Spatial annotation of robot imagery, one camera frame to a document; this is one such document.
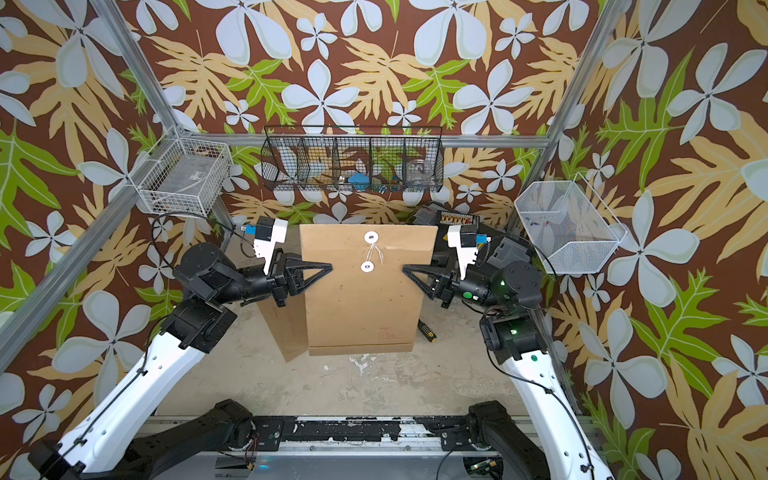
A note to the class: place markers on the blue object in basket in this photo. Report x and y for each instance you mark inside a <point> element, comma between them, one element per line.
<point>359,181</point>

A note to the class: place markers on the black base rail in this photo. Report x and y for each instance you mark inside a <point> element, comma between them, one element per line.
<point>360,432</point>

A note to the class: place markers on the white wire basket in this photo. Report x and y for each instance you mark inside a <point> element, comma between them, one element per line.
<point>572,228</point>
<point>185,174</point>

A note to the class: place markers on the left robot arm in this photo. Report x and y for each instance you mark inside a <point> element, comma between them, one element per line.
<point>106,445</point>

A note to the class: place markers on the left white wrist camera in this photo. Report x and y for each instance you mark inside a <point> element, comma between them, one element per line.
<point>267,233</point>

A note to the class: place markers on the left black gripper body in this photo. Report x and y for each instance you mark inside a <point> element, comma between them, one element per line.
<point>251,286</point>

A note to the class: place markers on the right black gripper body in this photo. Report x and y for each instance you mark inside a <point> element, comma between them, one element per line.
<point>477,295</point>

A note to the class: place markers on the white wire basket right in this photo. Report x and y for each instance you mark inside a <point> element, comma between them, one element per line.
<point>572,228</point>

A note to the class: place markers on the black yellow screwdriver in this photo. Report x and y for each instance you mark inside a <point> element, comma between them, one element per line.
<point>426,331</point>

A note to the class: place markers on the white wire basket left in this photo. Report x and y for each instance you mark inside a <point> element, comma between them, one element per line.
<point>185,174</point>

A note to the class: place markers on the black yellow toolbox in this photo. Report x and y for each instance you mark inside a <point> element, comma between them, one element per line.
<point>501,251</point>

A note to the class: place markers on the brown kraft file bag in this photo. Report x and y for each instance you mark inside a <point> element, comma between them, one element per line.
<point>366,304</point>
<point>287,324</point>

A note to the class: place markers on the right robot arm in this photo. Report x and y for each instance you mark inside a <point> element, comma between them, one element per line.
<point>516,347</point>

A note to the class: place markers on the black wire basket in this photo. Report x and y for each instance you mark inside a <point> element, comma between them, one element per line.
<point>395,158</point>

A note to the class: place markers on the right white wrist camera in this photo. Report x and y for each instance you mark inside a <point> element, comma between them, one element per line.
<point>465,240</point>

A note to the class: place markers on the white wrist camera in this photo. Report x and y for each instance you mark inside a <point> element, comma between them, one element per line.
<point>267,233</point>
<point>465,240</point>

